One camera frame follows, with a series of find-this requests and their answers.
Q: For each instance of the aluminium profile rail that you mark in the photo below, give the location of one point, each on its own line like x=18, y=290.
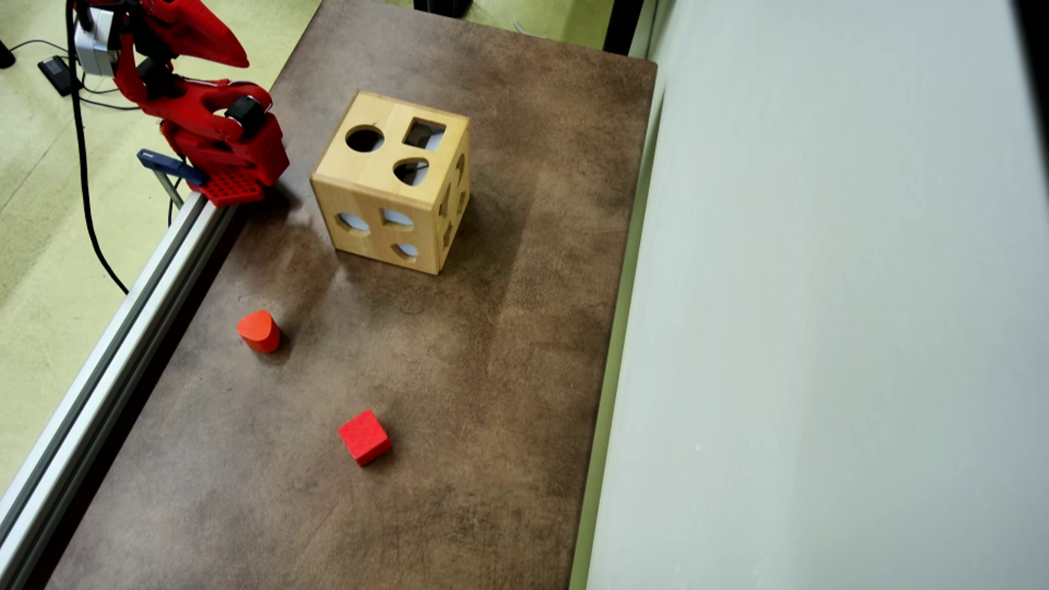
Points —
x=106, y=360

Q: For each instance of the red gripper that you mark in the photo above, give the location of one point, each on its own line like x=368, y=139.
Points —
x=199, y=34

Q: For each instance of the wooden shape sorter box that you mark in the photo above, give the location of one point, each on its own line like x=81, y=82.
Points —
x=393, y=180

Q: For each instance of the black power adapter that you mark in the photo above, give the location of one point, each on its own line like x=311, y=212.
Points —
x=56, y=75

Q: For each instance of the red wooden cube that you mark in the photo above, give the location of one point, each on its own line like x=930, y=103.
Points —
x=365, y=437

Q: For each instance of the dark vertical post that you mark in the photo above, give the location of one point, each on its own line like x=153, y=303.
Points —
x=624, y=24

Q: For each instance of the red rounded triangle block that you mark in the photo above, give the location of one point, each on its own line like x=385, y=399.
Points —
x=259, y=330

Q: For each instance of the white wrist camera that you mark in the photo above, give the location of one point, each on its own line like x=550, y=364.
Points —
x=94, y=41

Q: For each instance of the red robot arm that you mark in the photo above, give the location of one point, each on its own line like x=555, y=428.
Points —
x=246, y=156

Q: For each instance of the black object on floor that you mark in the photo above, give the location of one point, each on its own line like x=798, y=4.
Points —
x=442, y=6

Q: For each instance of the blue table clamp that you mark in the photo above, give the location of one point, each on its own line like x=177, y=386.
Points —
x=172, y=168

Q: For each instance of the small black floor object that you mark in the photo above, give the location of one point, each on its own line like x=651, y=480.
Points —
x=5, y=56

